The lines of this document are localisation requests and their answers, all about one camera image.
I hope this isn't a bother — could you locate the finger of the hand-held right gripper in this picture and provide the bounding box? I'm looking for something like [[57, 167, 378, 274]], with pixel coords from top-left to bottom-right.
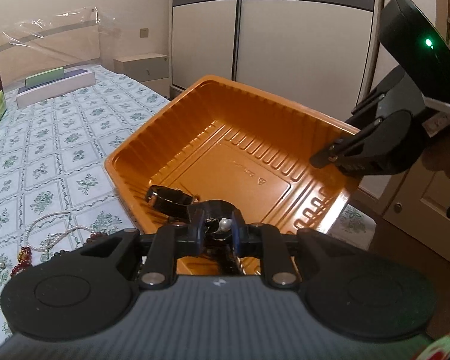
[[309, 117, 387, 176], [350, 82, 389, 121]]

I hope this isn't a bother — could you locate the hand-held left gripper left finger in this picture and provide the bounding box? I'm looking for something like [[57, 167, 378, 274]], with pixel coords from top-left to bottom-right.
[[73, 207, 207, 290]]

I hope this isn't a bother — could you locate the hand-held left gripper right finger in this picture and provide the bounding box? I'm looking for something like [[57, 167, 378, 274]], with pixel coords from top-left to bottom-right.
[[230, 209, 364, 290]]

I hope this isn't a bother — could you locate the black bangle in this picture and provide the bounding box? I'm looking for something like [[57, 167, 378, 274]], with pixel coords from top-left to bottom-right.
[[146, 184, 196, 220]]

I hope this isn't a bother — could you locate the orange plastic tray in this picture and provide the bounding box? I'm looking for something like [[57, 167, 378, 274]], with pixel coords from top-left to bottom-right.
[[104, 74, 363, 275]]

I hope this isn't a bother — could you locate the pearl necklace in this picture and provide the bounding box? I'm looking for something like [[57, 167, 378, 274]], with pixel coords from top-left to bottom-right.
[[26, 211, 89, 263]]

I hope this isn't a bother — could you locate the red bead bracelet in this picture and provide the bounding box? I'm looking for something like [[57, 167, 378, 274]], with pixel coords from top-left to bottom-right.
[[10, 232, 110, 279]]

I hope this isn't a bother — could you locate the grey white wardrobe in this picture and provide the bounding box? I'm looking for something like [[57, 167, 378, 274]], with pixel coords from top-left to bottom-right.
[[169, 0, 385, 107]]

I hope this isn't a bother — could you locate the white nightstand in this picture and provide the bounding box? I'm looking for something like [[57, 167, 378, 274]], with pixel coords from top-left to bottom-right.
[[113, 53, 170, 97]]

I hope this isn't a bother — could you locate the long white box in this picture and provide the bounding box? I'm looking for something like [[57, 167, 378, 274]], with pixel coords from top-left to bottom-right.
[[15, 70, 97, 109]]

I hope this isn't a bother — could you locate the flat dark blue box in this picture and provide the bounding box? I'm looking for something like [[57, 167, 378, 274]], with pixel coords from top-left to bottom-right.
[[17, 68, 89, 95]]

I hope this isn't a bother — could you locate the flat green box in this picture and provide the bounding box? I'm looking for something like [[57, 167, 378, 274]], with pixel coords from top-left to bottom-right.
[[24, 66, 65, 90]]

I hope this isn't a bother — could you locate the person's patterned clothing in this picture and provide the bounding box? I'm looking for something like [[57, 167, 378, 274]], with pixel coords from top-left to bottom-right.
[[416, 328, 450, 360]]

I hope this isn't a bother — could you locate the plastic-wrapped headboard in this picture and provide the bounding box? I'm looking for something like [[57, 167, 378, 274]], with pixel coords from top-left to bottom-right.
[[0, 5, 100, 80]]

